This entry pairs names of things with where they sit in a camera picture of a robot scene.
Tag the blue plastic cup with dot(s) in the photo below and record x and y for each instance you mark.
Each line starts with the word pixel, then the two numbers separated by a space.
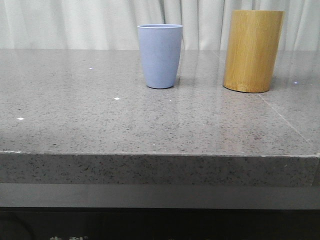
pixel 160 50

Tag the bamboo cylindrical holder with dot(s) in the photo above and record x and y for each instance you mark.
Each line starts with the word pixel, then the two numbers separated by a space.
pixel 252 49

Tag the white curtain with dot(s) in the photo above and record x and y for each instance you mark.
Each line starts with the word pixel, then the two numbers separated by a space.
pixel 112 24

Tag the dark cabinet under counter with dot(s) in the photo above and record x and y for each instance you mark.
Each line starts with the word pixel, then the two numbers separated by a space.
pixel 157 212

